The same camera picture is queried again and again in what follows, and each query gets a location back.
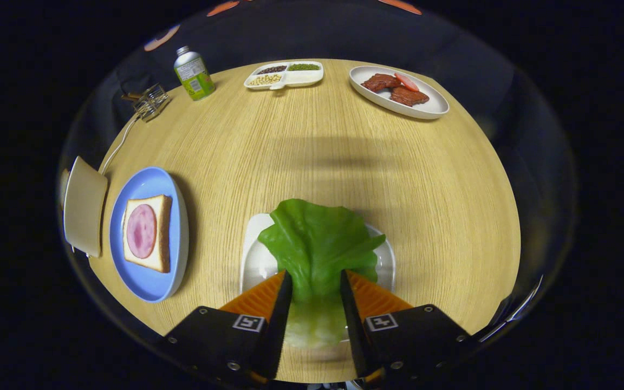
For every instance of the red sausage slice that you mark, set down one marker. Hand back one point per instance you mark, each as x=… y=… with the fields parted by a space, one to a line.
x=407 y=82

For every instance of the pile of dark red beans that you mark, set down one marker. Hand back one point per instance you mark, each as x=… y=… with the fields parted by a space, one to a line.
x=272 y=69

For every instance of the white toaster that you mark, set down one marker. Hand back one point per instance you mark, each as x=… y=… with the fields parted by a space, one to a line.
x=84 y=206

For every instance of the white divided dish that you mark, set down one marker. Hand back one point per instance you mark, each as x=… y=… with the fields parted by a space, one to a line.
x=304 y=79

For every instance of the brown meat piece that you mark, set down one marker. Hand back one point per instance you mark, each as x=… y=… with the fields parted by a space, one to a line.
x=409 y=97
x=379 y=82

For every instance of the pile of green beans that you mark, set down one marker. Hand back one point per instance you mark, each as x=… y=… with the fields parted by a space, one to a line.
x=304 y=67

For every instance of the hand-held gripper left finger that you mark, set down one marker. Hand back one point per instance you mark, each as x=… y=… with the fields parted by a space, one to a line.
x=279 y=336

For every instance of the white oval plate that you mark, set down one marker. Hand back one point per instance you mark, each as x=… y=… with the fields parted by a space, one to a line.
x=431 y=106

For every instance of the green lettuce leaf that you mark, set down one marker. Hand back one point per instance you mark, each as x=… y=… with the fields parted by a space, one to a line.
x=317 y=244

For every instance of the green and silver bottle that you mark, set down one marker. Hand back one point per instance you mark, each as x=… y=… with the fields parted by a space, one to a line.
x=195 y=78

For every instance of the white bread slice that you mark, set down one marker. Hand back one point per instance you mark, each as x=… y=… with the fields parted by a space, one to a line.
x=152 y=264

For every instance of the black backdrop cloth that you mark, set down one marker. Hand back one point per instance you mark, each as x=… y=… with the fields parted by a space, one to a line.
x=344 y=32

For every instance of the pile of yellow soybeans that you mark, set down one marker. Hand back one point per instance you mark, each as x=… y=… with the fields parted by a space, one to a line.
x=265 y=80

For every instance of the blue plate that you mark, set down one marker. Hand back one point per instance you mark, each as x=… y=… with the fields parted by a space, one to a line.
x=149 y=287

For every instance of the white square plate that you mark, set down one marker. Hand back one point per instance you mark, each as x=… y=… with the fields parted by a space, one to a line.
x=258 y=265

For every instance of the pink ham slice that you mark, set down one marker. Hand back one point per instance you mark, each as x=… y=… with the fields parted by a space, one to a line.
x=141 y=232

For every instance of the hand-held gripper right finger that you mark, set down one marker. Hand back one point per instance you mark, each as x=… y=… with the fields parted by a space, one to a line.
x=352 y=336

